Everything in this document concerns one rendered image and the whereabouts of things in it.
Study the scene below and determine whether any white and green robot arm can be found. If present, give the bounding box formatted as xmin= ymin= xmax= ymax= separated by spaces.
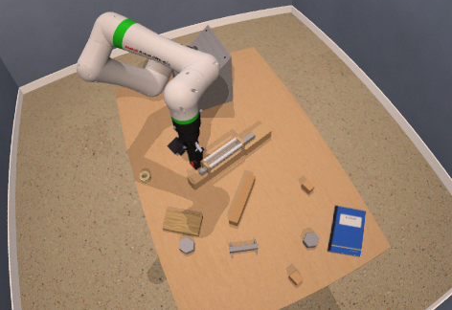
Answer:
xmin=77 ymin=12 xmax=220 ymax=135

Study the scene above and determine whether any blue notebook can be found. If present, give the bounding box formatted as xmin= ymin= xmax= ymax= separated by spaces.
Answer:
xmin=328 ymin=206 xmax=366 ymax=256

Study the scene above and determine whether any brown wooden bar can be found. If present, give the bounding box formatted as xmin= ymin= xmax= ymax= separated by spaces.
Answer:
xmin=229 ymin=174 xmax=256 ymax=226

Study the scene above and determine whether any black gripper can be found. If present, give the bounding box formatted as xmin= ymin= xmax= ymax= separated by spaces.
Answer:
xmin=178 ymin=129 xmax=204 ymax=170

